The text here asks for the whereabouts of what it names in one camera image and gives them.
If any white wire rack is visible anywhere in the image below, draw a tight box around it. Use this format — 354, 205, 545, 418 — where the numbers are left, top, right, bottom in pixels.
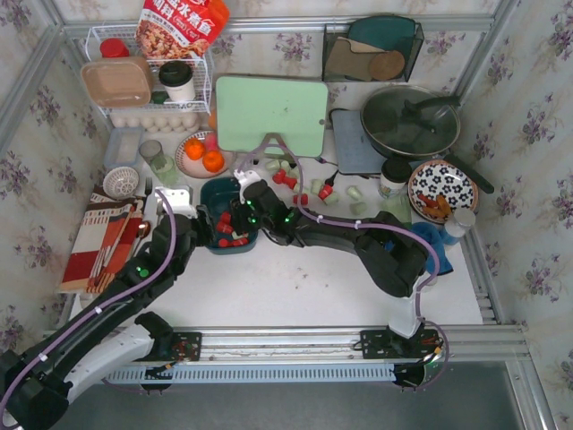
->
81, 24, 214, 116

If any black mesh organizer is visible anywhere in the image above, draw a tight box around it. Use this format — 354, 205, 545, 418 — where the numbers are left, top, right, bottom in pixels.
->
321, 14, 424, 82

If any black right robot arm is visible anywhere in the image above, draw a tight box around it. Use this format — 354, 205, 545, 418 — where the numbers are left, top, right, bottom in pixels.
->
230, 180, 440, 339

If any green cutting board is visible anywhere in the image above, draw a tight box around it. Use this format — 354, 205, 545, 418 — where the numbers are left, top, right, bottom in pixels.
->
215, 75, 329, 158

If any black pan with glass lid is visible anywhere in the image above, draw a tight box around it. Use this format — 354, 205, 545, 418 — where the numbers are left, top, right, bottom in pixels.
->
360, 85, 494, 194

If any pink bowl with oranges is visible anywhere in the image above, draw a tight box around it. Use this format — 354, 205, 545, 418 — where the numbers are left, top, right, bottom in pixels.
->
175, 132, 235, 179

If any teal plastic storage basket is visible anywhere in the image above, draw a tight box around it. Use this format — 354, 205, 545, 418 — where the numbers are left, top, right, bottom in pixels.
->
200, 177, 258, 255

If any green glass bottle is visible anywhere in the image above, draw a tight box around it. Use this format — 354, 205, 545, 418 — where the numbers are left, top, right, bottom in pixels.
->
381, 194, 412, 227

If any green glass cup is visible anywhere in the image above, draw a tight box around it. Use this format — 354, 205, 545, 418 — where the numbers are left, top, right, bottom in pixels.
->
139, 140, 178, 187

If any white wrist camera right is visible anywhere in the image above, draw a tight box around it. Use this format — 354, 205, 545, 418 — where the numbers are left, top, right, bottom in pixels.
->
234, 169, 261, 203

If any white jar black lid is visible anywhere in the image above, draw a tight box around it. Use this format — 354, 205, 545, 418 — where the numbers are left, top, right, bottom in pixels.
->
379, 158, 413, 198

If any blue jar silver lid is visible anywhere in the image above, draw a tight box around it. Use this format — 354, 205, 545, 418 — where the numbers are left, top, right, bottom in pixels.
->
440, 208, 475, 245

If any white strainer basket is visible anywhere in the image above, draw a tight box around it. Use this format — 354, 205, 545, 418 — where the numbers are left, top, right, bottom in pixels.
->
102, 167, 140, 200

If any red capped jar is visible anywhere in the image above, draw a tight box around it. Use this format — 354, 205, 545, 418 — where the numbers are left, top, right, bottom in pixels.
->
99, 38, 130, 58

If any grey induction cooker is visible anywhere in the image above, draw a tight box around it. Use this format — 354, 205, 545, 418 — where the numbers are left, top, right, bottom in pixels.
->
329, 108, 385, 176

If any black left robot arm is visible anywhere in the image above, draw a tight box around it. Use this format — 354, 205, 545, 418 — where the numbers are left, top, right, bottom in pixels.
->
1, 205, 215, 429

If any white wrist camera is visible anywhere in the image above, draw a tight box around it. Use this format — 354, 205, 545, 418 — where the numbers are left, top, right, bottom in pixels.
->
154, 185, 197, 219
234, 169, 261, 203

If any clear container blue lid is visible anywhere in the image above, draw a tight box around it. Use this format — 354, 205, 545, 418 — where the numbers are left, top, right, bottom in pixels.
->
103, 127, 144, 169

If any egg tray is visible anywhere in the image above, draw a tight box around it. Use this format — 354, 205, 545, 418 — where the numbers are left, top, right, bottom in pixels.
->
109, 112, 201, 133

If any brown plastic lunch box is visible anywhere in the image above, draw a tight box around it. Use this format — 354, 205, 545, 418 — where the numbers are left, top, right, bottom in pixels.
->
81, 56, 153, 108

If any striped kitchen towel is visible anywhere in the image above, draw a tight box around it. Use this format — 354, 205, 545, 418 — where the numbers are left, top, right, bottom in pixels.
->
58, 186, 144, 294

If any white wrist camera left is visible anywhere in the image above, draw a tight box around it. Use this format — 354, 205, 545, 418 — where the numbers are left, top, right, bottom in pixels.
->
154, 185, 197, 219

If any blue cloth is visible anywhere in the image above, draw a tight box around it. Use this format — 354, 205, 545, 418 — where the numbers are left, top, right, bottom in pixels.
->
411, 222, 453, 276

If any silver fork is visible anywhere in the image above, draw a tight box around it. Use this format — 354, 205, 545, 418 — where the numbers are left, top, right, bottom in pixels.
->
144, 176, 153, 199

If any rose gold spoon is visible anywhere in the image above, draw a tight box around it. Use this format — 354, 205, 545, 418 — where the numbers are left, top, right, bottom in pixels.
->
133, 220, 151, 254

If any white cup black lid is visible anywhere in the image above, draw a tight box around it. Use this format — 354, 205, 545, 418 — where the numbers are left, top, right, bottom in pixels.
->
158, 60, 196, 102

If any floral patterned plate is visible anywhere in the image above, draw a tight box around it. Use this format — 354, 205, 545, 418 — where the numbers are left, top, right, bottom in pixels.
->
406, 160, 478, 225

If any red coffee capsule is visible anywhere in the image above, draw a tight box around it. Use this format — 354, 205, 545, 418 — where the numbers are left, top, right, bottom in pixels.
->
216, 221, 234, 235
220, 211, 231, 224
293, 193, 309, 206

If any red snack bag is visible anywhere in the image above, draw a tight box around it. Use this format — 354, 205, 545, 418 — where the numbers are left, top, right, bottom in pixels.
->
135, 0, 230, 60

